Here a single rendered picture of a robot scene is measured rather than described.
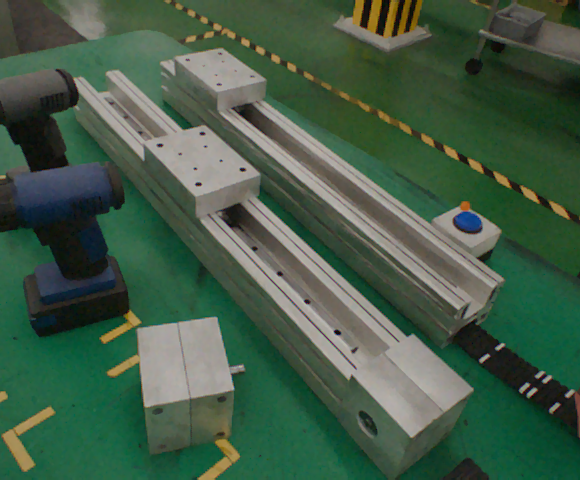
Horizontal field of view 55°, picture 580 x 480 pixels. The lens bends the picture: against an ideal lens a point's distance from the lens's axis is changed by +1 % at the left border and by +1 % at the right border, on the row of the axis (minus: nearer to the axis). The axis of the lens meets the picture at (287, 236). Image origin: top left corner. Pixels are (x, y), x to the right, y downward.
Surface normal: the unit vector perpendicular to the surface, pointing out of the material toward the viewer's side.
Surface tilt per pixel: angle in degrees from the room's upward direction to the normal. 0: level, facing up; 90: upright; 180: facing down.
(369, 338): 90
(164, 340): 0
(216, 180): 0
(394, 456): 90
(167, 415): 90
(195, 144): 0
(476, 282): 90
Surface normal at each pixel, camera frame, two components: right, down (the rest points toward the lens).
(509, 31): -0.63, 0.46
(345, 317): -0.79, 0.33
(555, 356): 0.10, -0.75
